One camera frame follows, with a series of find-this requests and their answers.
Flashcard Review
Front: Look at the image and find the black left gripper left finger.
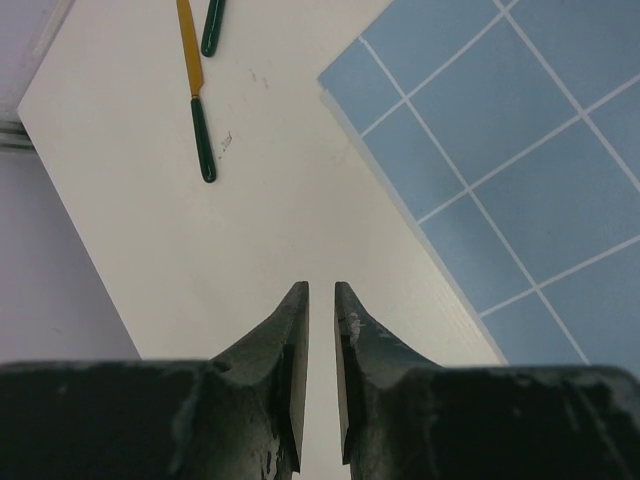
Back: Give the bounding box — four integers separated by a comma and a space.
1, 281, 309, 479

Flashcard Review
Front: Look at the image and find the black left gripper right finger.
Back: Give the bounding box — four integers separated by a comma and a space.
334, 282, 639, 479

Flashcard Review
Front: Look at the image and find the blue checked cloth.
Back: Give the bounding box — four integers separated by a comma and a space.
319, 0, 639, 372

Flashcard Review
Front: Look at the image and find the orange knife green handle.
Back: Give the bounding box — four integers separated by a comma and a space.
176, 0, 217, 183

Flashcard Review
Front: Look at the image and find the orange fork green handle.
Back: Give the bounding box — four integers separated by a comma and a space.
201, 0, 226, 58

